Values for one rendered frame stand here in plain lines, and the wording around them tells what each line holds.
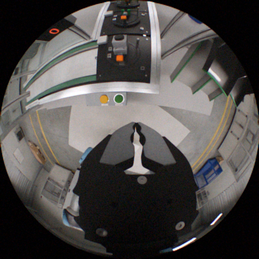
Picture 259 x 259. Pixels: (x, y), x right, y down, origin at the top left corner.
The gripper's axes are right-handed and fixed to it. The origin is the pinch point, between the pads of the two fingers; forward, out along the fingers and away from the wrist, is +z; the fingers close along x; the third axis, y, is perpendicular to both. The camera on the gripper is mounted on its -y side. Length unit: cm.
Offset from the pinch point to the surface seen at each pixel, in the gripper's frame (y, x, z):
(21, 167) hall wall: 349, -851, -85
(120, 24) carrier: -39.8, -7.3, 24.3
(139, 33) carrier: -34.0, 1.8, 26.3
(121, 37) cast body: -21.5, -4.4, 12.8
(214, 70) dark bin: -14.9, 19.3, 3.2
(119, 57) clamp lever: -14.8, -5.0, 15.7
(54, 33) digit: -29.2, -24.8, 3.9
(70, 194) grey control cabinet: 258, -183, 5
